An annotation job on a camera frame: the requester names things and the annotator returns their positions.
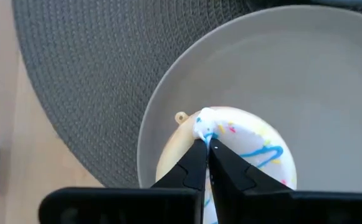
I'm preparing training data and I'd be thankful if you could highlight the grey woven round placemat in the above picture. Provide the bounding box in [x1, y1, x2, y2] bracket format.
[11, 0, 362, 189]

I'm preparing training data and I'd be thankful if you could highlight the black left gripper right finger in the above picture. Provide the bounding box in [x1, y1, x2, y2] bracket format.
[209, 145, 362, 224]

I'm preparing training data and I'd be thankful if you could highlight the light grey round plate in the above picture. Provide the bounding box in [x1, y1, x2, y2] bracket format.
[136, 4, 362, 194]

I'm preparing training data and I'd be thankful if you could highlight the white iced donut blue drizzle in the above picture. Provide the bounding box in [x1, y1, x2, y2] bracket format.
[155, 106, 298, 224]

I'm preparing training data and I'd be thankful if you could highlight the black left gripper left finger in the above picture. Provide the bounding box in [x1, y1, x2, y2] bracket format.
[39, 139, 208, 224]

